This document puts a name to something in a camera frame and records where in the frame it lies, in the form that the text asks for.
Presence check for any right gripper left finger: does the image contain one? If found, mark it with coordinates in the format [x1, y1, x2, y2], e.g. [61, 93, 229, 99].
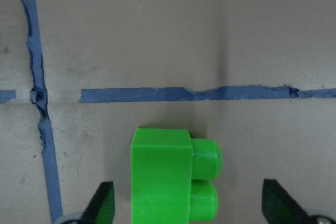
[80, 181, 115, 224]

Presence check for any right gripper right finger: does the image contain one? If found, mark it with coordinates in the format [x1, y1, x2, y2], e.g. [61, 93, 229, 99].
[262, 179, 308, 224]

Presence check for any green toy block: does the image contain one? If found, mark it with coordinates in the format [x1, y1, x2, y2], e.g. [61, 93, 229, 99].
[131, 128, 223, 223]

